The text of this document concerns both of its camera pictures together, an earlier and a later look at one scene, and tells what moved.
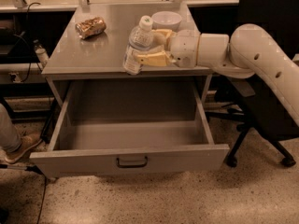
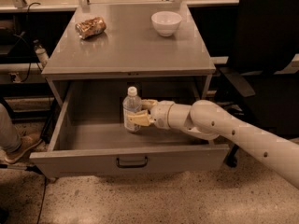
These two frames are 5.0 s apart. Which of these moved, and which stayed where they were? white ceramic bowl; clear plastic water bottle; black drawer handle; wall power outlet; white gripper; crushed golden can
Moved: white gripper; clear plastic water bottle
Stayed: white ceramic bowl; wall power outlet; black drawer handle; crushed golden can
